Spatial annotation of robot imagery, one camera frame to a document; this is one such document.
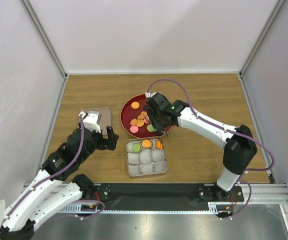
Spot pink sandwich cookie lower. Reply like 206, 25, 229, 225
130, 125, 139, 134

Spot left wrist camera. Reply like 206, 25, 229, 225
79, 111, 101, 133

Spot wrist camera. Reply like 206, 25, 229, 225
145, 92, 158, 99
79, 111, 101, 133

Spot red round tray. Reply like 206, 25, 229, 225
120, 94, 164, 138

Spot purple cable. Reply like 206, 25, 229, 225
147, 78, 276, 221
1, 113, 86, 226

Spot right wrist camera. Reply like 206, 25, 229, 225
145, 92, 158, 99

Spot metal tongs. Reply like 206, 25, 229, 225
155, 125, 173, 137

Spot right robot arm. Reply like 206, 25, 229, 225
144, 92, 257, 201

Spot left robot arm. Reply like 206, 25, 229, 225
0, 111, 119, 240

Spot tin lid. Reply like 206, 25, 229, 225
81, 107, 112, 136

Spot green sandwich cookie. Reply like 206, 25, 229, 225
132, 143, 141, 153
147, 124, 155, 133

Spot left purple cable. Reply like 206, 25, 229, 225
1, 113, 86, 226

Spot orange fish cookie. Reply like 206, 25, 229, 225
155, 140, 162, 149

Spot square cookie tin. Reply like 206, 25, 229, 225
126, 136, 168, 178

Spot orange leaf cookie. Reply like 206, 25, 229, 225
137, 111, 148, 120

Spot orange round cookie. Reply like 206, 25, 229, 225
130, 119, 137, 126
131, 101, 140, 110

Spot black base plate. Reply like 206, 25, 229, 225
94, 183, 244, 212

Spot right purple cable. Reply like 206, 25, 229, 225
147, 78, 276, 221

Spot tan round biscuit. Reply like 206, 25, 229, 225
142, 139, 152, 149

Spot orange round cookie left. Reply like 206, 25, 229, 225
130, 119, 137, 126

